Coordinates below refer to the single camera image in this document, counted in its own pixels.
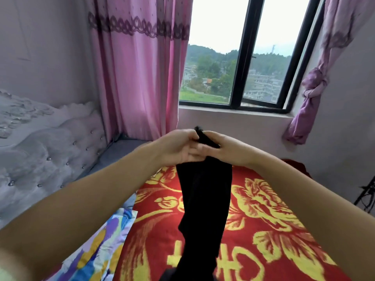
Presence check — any red bedsheet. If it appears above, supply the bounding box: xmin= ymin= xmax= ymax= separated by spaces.
xmin=112 ymin=158 xmax=352 ymax=281

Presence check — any white tufted headboard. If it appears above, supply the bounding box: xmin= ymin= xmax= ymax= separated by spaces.
xmin=0 ymin=89 xmax=109 ymax=229

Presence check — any grey pillow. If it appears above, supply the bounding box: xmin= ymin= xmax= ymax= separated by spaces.
xmin=79 ymin=139 xmax=151 ymax=180

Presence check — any wide pink curtain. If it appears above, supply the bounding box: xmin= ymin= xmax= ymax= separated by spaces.
xmin=85 ymin=0 xmax=195 ymax=143

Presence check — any person's left forearm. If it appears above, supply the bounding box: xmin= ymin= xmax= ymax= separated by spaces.
xmin=0 ymin=146 xmax=173 ymax=281

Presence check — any colourful patterned pillow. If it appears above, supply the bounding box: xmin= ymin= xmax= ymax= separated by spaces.
xmin=46 ymin=193 xmax=139 ymax=281

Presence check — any person's left hand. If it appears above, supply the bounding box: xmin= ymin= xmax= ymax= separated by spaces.
xmin=149 ymin=128 xmax=207 ymax=169

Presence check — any person's right forearm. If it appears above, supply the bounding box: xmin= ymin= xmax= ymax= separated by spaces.
xmin=249 ymin=150 xmax=375 ymax=281

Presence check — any black garment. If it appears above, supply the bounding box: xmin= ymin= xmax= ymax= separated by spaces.
xmin=159 ymin=126 xmax=234 ymax=281

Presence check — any person's right hand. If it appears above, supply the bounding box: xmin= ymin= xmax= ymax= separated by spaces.
xmin=197 ymin=130 xmax=261 ymax=170

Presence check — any black framed window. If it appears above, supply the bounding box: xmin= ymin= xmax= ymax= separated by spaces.
xmin=178 ymin=0 xmax=326 ymax=115

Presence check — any white bed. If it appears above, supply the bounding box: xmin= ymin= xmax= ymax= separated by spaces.
xmin=0 ymin=89 xmax=375 ymax=281

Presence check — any tied pink curtain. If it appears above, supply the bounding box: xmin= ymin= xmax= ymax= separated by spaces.
xmin=283 ymin=0 xmax=375 ymax=145

